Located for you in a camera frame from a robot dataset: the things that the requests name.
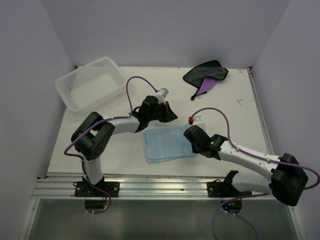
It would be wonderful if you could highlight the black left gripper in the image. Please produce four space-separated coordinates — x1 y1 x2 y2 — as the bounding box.
147 101 177 123

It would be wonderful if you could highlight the light blue towel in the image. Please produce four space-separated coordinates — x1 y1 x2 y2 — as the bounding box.
143 124 194 164

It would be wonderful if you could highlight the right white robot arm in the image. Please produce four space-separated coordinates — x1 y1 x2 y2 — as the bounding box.
183 125 309 207

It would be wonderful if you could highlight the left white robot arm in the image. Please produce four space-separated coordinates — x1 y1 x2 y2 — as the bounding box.
64 95 178 197

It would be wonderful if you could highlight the dark grey purple cloth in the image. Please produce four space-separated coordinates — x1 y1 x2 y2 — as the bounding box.
182 60 229 101

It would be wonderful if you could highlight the white perforated plastic basket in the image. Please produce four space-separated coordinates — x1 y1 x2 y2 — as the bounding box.
55 57 127 114

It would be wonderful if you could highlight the red cable connector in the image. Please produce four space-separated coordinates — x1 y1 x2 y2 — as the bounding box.
188 116 194 125

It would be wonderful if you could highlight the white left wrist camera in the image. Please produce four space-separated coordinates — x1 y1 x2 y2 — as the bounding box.
154 88 169 104

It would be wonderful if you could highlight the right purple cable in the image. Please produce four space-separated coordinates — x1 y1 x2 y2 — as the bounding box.
193 107 320 240

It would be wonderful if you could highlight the purple cable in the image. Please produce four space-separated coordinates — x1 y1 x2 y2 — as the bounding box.
64 76 161 213
193 107 320 240

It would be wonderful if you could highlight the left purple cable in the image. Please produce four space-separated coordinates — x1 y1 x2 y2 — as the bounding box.
64 76 161 213

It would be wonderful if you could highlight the aluminium mounting rail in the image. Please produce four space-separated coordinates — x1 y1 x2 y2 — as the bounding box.
32 174 296 201

